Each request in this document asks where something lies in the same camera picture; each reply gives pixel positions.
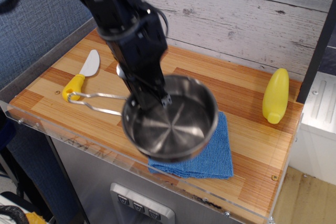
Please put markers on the clear acrylic front guard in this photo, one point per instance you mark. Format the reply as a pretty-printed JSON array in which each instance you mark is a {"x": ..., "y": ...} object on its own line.
[{"x": 92, "y": 168}]

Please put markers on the dark right vertical post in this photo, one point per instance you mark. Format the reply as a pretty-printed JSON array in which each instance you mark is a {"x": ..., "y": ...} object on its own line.
[{"x": 317, "y": 57}]

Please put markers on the white side cabinet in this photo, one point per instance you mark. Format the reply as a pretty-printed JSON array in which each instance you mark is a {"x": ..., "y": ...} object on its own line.
[{"x": 313, "y": 151}]

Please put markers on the stainless steel pot with handle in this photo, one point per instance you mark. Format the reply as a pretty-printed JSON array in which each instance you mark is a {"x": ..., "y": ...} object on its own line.
[{"x": 172, "y": 133}]

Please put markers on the yellow object bottom left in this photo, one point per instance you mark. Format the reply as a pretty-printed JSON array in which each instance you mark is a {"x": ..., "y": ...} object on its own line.
[{"x": 34, "y": 218}]

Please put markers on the yellow plastic bottle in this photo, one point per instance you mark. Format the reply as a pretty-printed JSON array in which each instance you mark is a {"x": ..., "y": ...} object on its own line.
[{"x": 276, "y": 96}]

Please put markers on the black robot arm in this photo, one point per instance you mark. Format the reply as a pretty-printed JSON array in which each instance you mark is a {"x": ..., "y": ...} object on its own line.
[{"x": 117, "y": 16}]

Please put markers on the silver button control panel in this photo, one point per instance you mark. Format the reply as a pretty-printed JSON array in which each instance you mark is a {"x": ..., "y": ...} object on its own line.
[{"x": 132, "y": 207}]

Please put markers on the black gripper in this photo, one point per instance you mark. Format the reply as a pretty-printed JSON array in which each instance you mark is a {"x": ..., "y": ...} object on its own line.
[{"x": 138, "y": 52}]

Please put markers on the blue folded cloth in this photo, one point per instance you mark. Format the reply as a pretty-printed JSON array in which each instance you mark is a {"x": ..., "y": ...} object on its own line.
[{"x": 214, "y": 161}]

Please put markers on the yellow handled toy knife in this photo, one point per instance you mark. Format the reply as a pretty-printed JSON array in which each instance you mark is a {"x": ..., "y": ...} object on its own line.
[{"x": 89, "y": 69}]

